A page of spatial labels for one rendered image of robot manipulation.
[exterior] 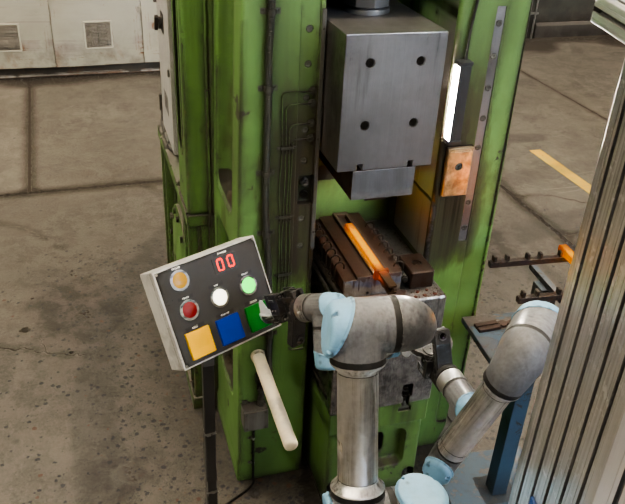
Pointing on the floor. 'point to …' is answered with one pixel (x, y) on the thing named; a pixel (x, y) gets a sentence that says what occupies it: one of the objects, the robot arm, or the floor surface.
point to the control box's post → (209, 429)
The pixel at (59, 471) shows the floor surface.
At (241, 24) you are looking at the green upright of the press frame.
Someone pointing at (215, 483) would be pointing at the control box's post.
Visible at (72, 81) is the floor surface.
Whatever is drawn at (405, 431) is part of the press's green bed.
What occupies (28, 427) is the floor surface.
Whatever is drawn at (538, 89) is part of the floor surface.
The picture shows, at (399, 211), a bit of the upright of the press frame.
